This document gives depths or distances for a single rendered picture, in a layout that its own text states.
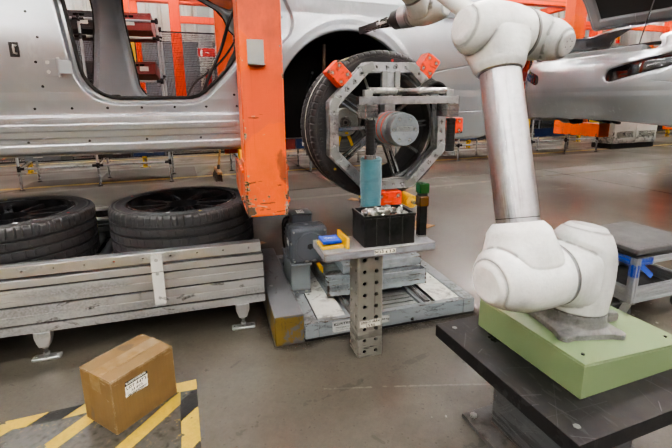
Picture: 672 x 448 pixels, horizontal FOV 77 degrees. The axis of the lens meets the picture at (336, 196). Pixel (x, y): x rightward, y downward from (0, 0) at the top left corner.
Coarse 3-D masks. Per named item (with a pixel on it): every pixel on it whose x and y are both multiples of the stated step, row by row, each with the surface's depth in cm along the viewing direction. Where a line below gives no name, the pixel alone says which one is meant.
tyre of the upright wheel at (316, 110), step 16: (352, 64) 180; (320, 80) 187; (320, 96) 179; (304, 112) 193; (320, 112) 180; (304, 128) 192; (320, 128) 181; (304, 144) 201; (320, 144) 183; (320, 160) 185; (336, 176) 188; (400, 176) 198; (352, 192) 193
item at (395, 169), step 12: (408, 84) 194; (348, 108) 185; (396, 108) 193; (408, 108) 213; (420, 108) 201; (420, 120) 196; (420, 132) 204; (360, 144) 192; (384, 144) 194; (420, 144) 202; (396, 156) 217; (408, 156) 206; (420, 156) 198; (384, 168) 212; (396, 168) 198; (408, 168) 198
